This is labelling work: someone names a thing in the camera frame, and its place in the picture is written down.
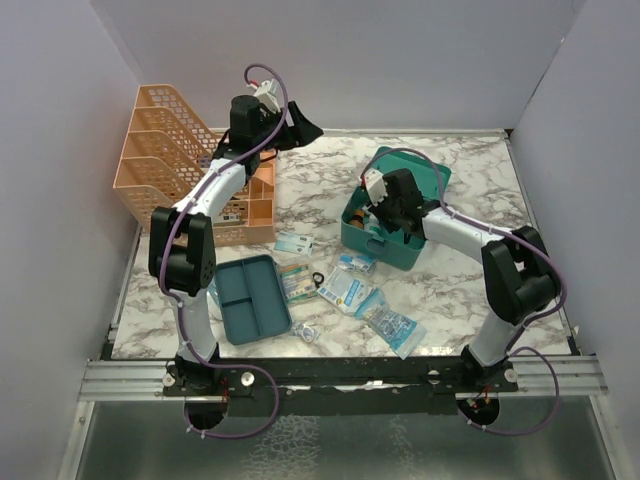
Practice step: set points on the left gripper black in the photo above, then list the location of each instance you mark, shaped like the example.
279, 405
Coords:
302, 130

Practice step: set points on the small blue white box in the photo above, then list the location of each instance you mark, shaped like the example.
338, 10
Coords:
357, 263

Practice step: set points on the green orange bandage box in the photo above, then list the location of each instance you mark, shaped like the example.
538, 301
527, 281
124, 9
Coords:
298, 282

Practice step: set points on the teal divided tray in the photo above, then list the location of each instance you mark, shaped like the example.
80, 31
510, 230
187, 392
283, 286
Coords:
251, 300

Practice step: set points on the orange plastic file organizer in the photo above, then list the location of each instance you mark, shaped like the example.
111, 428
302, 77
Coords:
166, 152

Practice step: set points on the clear blue swab bag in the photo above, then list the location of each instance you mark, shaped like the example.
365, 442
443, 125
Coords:
401, 333

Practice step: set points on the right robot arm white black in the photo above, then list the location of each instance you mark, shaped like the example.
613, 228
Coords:
519, 280

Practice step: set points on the green medicine box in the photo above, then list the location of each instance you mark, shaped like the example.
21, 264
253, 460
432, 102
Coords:
402, 171

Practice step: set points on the white blue gauze pack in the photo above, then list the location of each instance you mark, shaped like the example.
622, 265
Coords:
344, 291

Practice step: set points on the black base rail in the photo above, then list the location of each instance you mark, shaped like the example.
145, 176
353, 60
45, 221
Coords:
333, 386

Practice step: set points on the clear small plastic packet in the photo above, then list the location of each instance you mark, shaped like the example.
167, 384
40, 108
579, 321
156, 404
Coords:
305, 332

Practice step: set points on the white bottle green label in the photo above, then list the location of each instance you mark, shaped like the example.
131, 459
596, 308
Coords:
373, 228

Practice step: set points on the brown iodine bottle orange cap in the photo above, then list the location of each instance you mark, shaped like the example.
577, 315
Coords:
357, 220

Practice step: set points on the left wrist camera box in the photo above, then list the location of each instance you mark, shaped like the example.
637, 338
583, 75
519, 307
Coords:
266, 92

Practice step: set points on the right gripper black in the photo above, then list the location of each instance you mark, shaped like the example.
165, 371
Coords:
378, 211

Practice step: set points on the blue white flat packet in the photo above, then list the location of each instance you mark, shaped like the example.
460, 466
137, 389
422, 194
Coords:
289, 242

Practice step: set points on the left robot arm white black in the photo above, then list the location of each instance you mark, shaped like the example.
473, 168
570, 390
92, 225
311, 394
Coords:
181, 244

